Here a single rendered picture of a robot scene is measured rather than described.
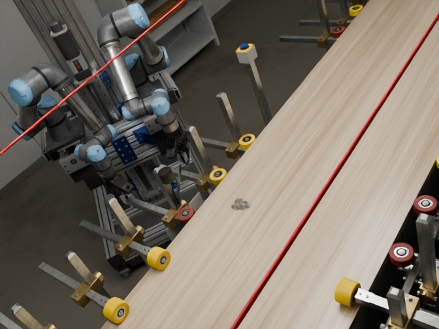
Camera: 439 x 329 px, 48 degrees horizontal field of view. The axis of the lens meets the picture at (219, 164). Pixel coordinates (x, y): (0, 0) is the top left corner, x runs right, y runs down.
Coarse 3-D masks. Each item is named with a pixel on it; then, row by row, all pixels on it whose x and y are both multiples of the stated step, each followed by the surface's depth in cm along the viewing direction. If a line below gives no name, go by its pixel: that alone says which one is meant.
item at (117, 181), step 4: (116, 176) 230; (112, 180) 229; (116, 180) 229; (120, 180) 229; (124, 180) 229; (112, 184) 229; (116, 184) 228; (120, 184) 228; (124, 184) 228; (128, 184) 229; (120, 188) 228; (124, 188) 227; (128, 188) 227; (132, 188) 228; (124, 192) 229; (128, 192) 227
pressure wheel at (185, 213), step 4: (184, 208) 212; (188, 208) 211; (192, 208) 211; (180, 212) 211; (184, 212) 210; (188, 212) 210; (192, 212) 209; (180, 216) 210; (184, 216) 209; (188, 216) 208; (192, 216) 208; (180, 220) 208; (184, 220) 207; (188, 220) 207; (184, 224) 209
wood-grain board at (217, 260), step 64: (384, 0) 293; (320, 64) 264; (384, 64) 245; (320, 128) 224; (384, 128) 210; (256, 192) 206; (384, 192) 184; (192, 256) 191; (256, 256) 181; (320, 256) 172; (384, 256) 164; (128, 320) 178; (192, 320) 169; (256, 320) 161; (320, 320) 154
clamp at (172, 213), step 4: (180, 200) 223; (184, 200) 222; (184, 204) 221; (188, 204) 222; (180, 208) 219; (168, 212) 219; (172, 212) 218; (176, 212) 218; (164, 216) 218; (168, 216) 217; (172, 216) 216; (164, 220) 216; (168, 220) 216; (172, 220) 216; (164, 224) 219; (168, 224) 216; (172, 224) 217; (176, 224) 219; (172, 228) 217
